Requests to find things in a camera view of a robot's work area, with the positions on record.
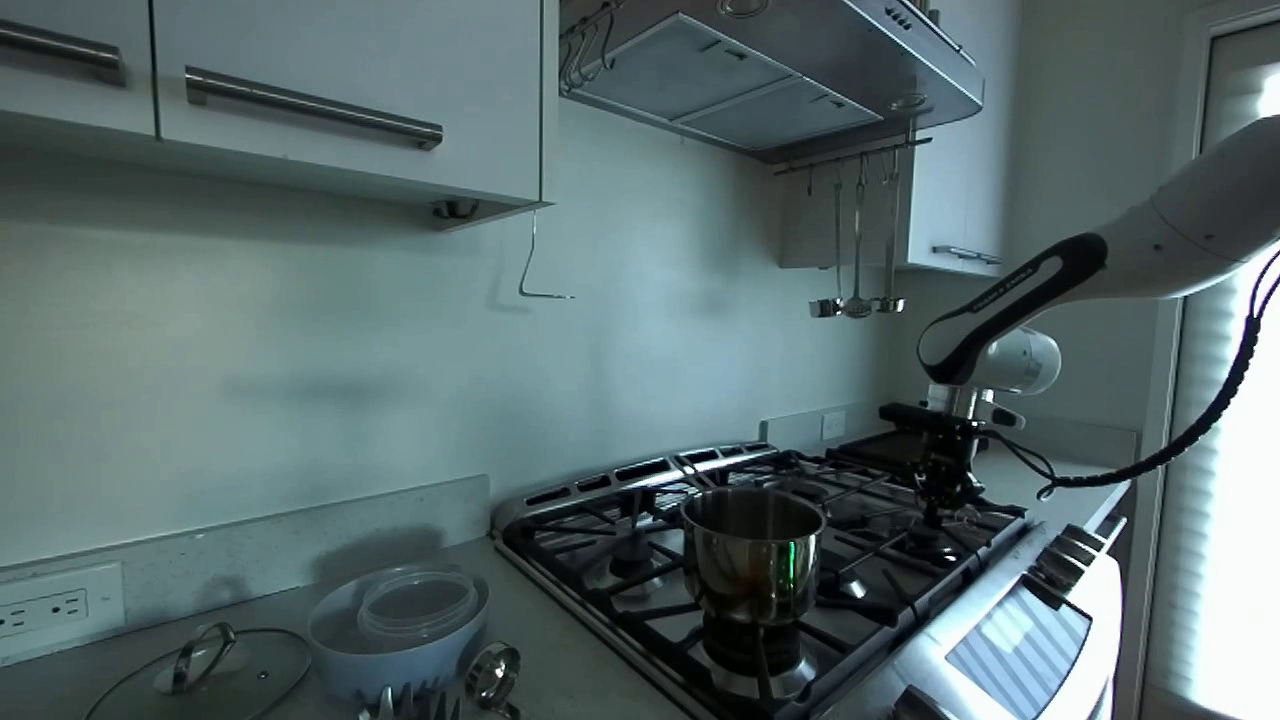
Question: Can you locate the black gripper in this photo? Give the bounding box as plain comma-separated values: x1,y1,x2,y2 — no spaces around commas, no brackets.
876,397,994,523

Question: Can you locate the black griddle plate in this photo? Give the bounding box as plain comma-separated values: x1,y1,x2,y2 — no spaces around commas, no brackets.
823,423,991,485

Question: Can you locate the narrow white cabinet door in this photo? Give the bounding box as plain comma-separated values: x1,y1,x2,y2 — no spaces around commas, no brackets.
0,0,158,140

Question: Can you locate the stainless steel pot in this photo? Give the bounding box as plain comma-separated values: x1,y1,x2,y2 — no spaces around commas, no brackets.
679,485,831,678

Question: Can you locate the small round metal utensil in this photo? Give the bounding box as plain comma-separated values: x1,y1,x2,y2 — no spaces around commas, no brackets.
461,641,528,712

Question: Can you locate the white window blind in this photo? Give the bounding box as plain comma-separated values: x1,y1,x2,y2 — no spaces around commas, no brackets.
1143,14,1280,720

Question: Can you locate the white wall power outlet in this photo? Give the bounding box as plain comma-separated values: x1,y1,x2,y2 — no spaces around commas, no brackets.
0,557,129,674

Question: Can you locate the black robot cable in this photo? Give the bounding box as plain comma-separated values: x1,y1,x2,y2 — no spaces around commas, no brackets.
991,254,1280,500

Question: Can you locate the small under-cabinet fitting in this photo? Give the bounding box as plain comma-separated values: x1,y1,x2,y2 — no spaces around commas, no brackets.
427,195,489,228

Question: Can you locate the glass pot lid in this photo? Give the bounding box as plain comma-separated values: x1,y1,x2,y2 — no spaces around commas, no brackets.
78,621,319,720

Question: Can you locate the long metal cabinet handle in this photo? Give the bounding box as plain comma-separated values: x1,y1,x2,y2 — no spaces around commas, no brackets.
179,65,447,153

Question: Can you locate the short metal cabinet handle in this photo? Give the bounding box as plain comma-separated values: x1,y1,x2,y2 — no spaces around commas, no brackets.
0,18,132,87

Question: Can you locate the stainless steel gas stove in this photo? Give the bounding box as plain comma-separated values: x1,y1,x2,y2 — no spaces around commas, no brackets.
489,438,1133,720

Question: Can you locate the wide white cabinet door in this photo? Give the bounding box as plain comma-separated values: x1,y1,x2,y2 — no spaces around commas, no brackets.
148,0,552,207

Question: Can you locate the metal utensil cluster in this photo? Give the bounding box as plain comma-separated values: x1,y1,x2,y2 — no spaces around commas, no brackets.
355,679,464,720

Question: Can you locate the L-shaped metal wall hook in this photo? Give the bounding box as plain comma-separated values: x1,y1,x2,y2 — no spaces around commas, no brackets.
516,231,580,310

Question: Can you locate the hanging metal ladle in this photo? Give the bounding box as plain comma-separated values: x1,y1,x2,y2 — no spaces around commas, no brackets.
839,164,879,326
809,171,846,326
871,156,912,319

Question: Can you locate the white bowl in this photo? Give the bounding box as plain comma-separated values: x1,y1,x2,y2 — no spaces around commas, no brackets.
308,561,492,703

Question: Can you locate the wire hanger on hood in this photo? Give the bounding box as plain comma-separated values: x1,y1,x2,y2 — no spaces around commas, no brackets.
556,0,630,92

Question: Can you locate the stainless steel range hood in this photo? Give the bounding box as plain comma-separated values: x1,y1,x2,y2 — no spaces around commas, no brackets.
556,0,991,169

